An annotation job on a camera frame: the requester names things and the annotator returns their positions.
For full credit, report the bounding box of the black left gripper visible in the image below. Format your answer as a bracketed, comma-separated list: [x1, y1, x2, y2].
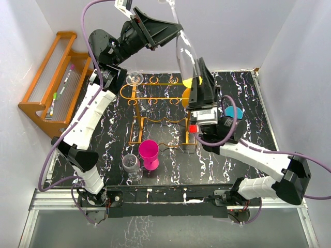
[112, 8, 183, 67]

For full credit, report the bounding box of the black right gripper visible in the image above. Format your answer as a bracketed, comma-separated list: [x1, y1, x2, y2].
[186, 59, 221, 114]

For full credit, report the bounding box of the yellow plastic wine glass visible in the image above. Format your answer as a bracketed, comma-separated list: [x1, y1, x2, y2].
[182, 78, 193, 109]

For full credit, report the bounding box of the tall clear wine glass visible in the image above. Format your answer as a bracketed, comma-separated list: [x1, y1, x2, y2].
[126, 72, 147, 112]

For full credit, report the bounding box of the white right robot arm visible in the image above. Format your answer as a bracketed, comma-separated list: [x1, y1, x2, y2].
[186, 58, 311, 205]

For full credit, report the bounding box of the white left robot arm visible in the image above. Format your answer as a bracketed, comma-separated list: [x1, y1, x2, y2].
[52, 7, 183, 206]

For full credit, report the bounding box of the blue plastic wine glass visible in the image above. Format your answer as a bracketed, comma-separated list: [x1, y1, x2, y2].
[224, 106, 244, 119]

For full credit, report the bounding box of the pink plastic wine glass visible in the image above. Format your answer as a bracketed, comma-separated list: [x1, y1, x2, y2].
[139, 139, 159, 171]

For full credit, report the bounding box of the orange wooden shelf rack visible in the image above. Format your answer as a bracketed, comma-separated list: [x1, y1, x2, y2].
[18, 31, 92, 138]

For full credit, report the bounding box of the pink cap marker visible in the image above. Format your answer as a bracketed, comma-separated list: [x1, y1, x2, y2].
[58, 64, 75, 96]

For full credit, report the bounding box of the short clear glass front left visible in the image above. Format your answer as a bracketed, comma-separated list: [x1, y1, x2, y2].
[122, 154, 143, 181]

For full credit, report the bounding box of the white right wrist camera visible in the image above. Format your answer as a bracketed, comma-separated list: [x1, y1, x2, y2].
[189, 107, 218, 133]

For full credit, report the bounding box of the gold wire wine glass rack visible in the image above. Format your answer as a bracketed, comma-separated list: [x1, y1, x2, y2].
[120, 73, 197, 148]

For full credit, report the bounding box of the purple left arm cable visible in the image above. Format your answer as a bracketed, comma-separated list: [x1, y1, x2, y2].
[38, 0, 117, 228]

